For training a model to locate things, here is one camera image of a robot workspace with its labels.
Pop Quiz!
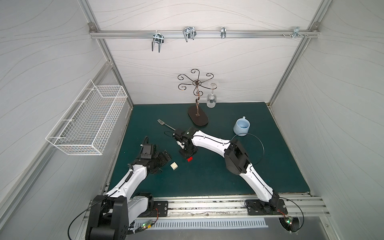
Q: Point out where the cream white lego brick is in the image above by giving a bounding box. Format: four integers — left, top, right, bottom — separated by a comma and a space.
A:
171, 162, 178, 170

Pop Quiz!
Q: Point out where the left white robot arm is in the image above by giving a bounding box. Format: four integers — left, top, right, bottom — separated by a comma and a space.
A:
85, 144, 171, 240

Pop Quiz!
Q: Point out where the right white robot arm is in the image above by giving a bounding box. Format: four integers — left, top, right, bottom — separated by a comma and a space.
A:
173, 128, 280, 212

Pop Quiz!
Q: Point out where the dark oval stand base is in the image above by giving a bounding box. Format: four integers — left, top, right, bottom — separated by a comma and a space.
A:
188, 105, 209, 127

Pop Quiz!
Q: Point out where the silver metal fork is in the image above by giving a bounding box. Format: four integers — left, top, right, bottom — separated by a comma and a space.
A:
157, 119, 176, 131

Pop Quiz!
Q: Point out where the wine glass hanging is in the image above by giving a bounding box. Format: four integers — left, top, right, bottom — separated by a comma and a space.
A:
207, 83, 217, 108

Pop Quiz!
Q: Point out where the light blue mug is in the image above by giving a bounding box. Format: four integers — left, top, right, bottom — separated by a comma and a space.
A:
233, 116, 251, 137

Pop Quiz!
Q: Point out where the copper stand pole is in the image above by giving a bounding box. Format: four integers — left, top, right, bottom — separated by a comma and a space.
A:
177, 69, 214, 107

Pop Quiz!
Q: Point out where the metal double hook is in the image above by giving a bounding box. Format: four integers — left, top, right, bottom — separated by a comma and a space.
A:
152, 33, 165, 53

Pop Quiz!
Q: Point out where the metal angled hook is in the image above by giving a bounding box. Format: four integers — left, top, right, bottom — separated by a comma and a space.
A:
183, 27, 197, 42

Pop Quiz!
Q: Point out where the small metal hook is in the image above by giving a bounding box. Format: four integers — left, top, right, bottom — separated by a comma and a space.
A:
221, 27, 227, 39

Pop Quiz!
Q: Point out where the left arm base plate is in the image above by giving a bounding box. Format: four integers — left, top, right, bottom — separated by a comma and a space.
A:
139, 201, 169, 218

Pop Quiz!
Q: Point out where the white slotted cable duct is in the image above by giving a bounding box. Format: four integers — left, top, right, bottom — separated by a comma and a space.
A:
150, 218, 269, 230

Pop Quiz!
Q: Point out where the white wire basket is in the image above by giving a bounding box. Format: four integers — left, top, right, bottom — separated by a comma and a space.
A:
46, 80, 128, 156

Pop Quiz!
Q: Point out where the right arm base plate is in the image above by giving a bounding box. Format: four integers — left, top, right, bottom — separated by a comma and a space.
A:
245, 199, 288, 216

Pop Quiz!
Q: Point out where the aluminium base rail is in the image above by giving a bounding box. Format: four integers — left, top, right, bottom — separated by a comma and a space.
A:
154, 194, 331, 219

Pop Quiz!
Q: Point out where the aluminium top rail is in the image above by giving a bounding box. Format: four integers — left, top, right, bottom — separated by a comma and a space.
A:
90, 29, 321, 40

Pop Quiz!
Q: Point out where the metal bracket hook right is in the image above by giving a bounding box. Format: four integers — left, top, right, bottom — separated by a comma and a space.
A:
282, 27, 307, 39

